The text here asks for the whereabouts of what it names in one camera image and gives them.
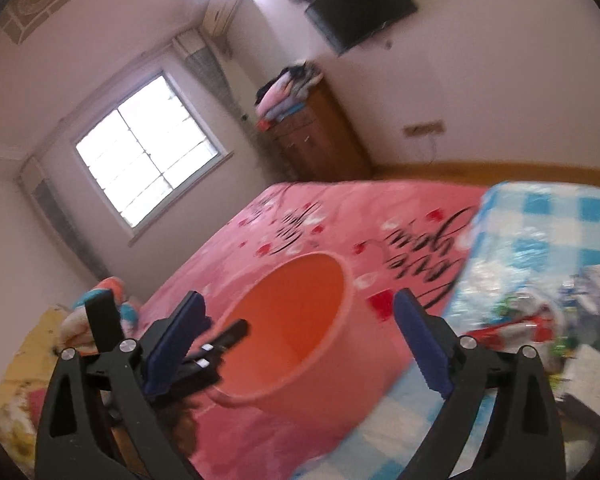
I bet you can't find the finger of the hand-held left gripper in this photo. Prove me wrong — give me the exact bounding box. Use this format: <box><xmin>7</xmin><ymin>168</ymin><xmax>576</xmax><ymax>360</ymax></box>
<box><xmin>165</xmin><ymin>319</ymin><xmax>251</xmax><ymax>396</ymax></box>

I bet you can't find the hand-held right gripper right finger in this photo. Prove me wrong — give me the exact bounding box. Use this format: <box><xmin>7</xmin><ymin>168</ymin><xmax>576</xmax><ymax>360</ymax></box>
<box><xmin>393</xmin><ymin>288</ymin><xmax>567</xmax><ymax>480</ymax></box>

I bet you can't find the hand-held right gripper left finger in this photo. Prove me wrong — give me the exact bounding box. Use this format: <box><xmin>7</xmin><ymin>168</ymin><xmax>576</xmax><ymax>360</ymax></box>
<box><xmin>34</xmin><ymin>291</ymin><xmax>208</xmax><ymax>480</ymax></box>

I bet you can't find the orange plastic basin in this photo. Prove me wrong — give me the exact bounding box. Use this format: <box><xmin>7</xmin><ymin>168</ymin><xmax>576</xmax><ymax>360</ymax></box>
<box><xmin>207</xmin><ymin>251</ymin><xmax>401</xmax><ymax>428</ymax></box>

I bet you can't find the multicoloured folded blanket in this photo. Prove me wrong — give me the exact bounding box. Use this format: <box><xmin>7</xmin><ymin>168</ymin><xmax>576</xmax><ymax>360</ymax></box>
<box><xmin>62</xmin><ymin>276</ymin><xmax>141</xmax><ymax>356</ymax></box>

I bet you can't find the pink printed blanket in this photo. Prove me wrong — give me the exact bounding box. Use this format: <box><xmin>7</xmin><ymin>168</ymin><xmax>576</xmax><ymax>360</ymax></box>
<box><xmin>105</xmin><ymin>182</ymin><xmax>488</xmax><ymax>480</ymax></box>

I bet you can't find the red white packet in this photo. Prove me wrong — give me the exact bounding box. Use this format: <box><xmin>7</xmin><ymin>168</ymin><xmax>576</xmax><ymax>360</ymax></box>
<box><xmin>472</xmin><ymin>310</ymin><xmax>548</xmax><ymax>348</ymax></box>

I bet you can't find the grey patterned curtain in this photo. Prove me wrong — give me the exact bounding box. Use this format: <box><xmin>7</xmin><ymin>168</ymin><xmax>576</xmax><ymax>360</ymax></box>
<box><xmin>20</xmin><ymin>160</ymin><xmax>111</xmax><ymax>281</ymax></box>
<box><xmin>172</xmin><ymin>35</ymin><xmax>261</xmax><ymax>171</ymax></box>

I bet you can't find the yellow printed bedsheet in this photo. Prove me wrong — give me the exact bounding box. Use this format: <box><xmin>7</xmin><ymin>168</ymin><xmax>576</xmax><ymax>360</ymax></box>
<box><xmin>0</xmin><ymin>305</ymin><xmax>61</xmax><ymax>476</ymax></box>

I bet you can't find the white framed window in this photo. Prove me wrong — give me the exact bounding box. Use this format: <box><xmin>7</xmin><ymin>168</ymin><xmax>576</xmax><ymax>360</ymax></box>
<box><xmin>75</xmin><ymin>72</ymin><xmax>228</xmax><ymax>231</ymax></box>

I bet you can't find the blue checked tablecloth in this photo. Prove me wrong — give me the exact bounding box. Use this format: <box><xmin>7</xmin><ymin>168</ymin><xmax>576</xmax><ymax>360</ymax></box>
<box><xmin>300</xmin><ymin>180</ymin><xmax>600</xmax><ymax>480</ymax></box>

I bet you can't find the wooden cabinet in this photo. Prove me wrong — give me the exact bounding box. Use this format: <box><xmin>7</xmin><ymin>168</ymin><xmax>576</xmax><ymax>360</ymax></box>
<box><xmin>267</xmin><ymin>82</ymin><xmax>373</xmax><ymax>183</ymax></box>

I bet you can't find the pile of folded clothes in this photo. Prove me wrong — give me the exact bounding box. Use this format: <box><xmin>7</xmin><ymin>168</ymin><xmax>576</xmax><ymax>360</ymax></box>
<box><xmin>254</xmin><ymin>61</ymin><xmax>325</xmax><ymax>133</ymax></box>

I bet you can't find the white air conditioner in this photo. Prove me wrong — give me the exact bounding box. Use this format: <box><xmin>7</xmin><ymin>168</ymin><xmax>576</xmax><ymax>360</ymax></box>
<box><xmin>202</xmin><ymin>0</ymin><xmax>248</xmax><ymax>36</ymax></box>

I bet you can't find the wooden bed frame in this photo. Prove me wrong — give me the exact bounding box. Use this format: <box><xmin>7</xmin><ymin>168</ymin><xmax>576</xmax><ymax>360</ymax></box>
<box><xmin>365</xmin><ymin>159</ymin><xmax>600</xmax><ymax>191</ymax></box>

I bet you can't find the black wall television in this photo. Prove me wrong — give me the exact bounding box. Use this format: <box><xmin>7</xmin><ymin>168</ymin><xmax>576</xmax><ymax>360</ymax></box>
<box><xmin>305</xmin><ymin>0</ymin><xmax>418</xmax><ymax>56</ymax></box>

